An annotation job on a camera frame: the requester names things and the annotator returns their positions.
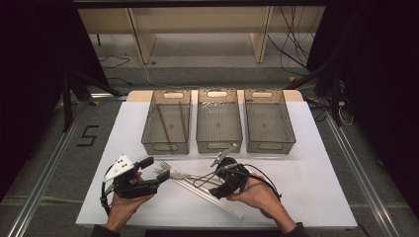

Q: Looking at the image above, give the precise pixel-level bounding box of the right hand-held gripper cable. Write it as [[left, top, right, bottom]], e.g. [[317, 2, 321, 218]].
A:
[[193, 162, 284, 202]]

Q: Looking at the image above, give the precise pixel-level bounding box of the silver metal chopstick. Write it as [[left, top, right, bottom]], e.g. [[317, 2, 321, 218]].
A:
[[174, 178, 246, 218], [171, 179, 243, 220]]

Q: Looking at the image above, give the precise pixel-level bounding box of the person's left hand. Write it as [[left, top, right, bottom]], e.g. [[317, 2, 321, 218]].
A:
[[105, 172, 155, 233]]

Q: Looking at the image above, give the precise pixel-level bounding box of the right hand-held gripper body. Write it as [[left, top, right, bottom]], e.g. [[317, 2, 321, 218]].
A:
[[209, 143, 250, 198]]

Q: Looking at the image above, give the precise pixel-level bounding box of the white cable with plug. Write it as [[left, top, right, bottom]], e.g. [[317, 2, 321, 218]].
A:
[[338, 101, 356, 128]]

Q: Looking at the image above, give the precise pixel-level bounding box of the black cable bundle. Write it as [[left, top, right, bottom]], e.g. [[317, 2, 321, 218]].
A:
[[266, 6, 318, 77]]

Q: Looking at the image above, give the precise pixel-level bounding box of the black metal stand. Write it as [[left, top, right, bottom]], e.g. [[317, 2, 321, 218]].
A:
[[59, 69, 124, 133], [284, 58, 344, 128]]

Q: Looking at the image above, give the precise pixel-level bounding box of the black frame bar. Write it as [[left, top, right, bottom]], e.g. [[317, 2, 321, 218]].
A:
[[72, 0, 330, 9]]

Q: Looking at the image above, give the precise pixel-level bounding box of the aluminium floor rail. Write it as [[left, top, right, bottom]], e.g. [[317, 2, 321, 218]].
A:
[[6, 93, 129, 237], [323, 110, 402, 237]]

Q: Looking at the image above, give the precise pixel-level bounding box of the smoky clear plastic bin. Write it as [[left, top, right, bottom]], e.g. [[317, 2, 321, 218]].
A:
[[195, 88, 244, 155], [243, 88, 296, 155], [140, 88, 193, 156]]

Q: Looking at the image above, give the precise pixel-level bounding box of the left hand-held gripper cable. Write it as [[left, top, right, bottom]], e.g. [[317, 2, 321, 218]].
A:
[[99, 165, 117, 218]]

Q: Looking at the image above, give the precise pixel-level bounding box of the white floor cable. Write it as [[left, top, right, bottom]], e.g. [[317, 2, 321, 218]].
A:
[[140, 62, 201, 91]]

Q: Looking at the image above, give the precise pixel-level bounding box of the hand-held gripper cable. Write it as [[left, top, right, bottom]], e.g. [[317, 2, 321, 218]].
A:
[[99, 165, 117, 218], [193, 162, 284, 202]]

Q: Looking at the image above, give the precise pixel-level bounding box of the person's right hand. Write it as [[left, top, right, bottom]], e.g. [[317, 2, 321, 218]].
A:
[[226, 173, 297, 234]]

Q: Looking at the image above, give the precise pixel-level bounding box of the steel fork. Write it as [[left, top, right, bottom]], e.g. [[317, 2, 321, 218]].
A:
[[159, 160, 212, 195]]

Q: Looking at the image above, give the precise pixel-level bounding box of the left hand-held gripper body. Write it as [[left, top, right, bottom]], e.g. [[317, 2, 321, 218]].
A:
[[103, 154, 162, 200]]

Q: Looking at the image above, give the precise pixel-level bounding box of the beige wooden desk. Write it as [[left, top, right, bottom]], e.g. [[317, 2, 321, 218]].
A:
[[78, 6, 325, 65]]

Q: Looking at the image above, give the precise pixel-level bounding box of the black curtain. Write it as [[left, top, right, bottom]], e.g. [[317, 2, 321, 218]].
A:
[[0, 0, 111, 202], [305, 0, 419, 219]]

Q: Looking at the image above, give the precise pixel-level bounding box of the black floor cable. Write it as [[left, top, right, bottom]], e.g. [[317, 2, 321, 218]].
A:
[[107, 76, 133, 87], [98, 53, 131, 70]]

